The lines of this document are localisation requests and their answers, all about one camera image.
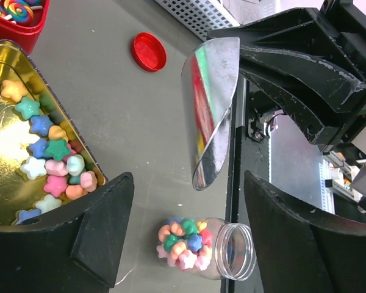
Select white laundry basket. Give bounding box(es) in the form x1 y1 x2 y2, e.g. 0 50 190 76
155 0 240 41

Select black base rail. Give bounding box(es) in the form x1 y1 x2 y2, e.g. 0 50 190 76
221 82 281 293

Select metal scoop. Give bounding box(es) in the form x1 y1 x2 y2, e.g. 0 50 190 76
181 37 240 190

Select red round lid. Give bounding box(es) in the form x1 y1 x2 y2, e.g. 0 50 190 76
131 32 167 72

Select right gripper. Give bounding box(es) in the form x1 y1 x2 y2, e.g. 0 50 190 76
207 1 366 153

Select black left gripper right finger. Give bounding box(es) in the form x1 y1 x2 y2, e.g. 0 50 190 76
243 170 366 292

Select speckled tin pastel star candies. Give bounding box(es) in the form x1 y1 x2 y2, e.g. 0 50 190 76
0 40 107 226

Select clear glass jar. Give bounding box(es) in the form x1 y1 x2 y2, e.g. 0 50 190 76
156 217 257 281

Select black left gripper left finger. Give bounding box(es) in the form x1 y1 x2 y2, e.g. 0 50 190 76
0 172 134 292

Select red box of lollipops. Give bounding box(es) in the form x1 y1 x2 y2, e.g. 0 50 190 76
0 0 50 54

